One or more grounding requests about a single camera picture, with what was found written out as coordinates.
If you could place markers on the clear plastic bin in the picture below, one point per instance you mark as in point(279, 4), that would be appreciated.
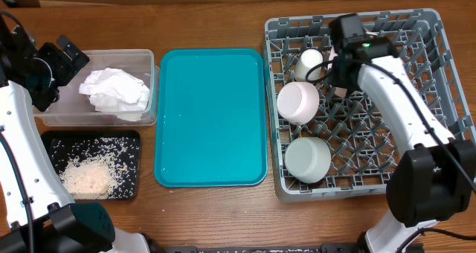
point(74, 109)

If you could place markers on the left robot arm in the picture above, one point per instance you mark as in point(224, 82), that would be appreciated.
point(41, 213)

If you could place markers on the pink plate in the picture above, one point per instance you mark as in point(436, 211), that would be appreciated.
point(341, 92)

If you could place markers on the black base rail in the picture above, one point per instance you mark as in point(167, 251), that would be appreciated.
point(323, 248)

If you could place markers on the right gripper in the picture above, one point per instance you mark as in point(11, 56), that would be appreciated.
point(338, 82)

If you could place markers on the rice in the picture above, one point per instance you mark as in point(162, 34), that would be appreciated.
point(89, 175)

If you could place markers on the black plastic tray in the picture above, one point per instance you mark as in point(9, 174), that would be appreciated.
point(48, 137)

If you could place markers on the grey dishwasher rack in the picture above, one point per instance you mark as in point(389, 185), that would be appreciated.
point(363, 153)

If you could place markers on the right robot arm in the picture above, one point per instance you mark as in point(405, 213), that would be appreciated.
point(433, 180)

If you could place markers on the teal serving tray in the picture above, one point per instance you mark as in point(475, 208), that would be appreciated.
point(211, 128)

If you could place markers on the grey bowl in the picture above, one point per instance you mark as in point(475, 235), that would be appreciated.
point(308, 159)

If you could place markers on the cream cup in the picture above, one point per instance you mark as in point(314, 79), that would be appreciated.
point(307, 60)

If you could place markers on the pink bowl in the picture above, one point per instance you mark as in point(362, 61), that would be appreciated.
point(298, 102)

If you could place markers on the red sauce packet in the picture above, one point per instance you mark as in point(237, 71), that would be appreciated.
point(108, 117)

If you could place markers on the white napkin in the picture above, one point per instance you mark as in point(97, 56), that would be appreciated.
point(114, 90)

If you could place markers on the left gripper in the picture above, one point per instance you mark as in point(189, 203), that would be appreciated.
point(67, 68)

